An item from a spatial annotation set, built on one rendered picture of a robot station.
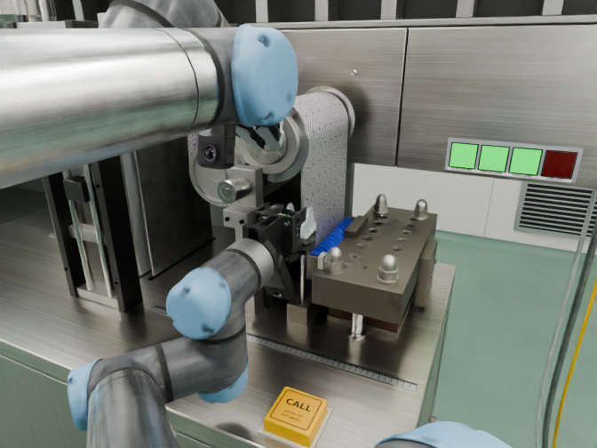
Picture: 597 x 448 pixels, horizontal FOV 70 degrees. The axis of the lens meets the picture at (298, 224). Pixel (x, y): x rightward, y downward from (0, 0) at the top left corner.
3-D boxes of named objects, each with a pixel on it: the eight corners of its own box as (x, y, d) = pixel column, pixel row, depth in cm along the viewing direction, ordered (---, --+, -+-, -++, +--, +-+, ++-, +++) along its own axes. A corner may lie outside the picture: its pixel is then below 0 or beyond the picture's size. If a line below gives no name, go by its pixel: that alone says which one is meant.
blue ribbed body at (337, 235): (306, 268, 82) (306, 252, 81) (342, 228, 100) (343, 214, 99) (322, 271, 81) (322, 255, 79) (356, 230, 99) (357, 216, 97)
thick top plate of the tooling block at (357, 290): (311, 302, 78) (312, 273, 75) (371, 226, 111) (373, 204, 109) (399, 324, 72) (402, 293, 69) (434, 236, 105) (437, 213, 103)
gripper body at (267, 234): (309, 206, 70) (275, 233, 59) (309, 253, 73) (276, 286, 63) (268, 199, 73) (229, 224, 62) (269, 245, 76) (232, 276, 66)
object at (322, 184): (300, 264, 81) (300, 170, 74) (341, 221, 101) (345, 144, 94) (303, 265, 81) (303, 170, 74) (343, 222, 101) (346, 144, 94)
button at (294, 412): (263, 431, 60) (263, 418, 59) (285, 396, 66) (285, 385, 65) (308, 449, 57) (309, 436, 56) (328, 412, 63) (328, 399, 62)
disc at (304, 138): (220, 146, 79) (258, 78, 71) (222, 146, 79) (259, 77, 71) (280, 198, 77) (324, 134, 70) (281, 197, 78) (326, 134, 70)
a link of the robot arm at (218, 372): (164, 386, 61) (155, 321, 57) (239, 361, 66) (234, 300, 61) (177, 426, 54) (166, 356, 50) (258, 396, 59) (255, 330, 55)
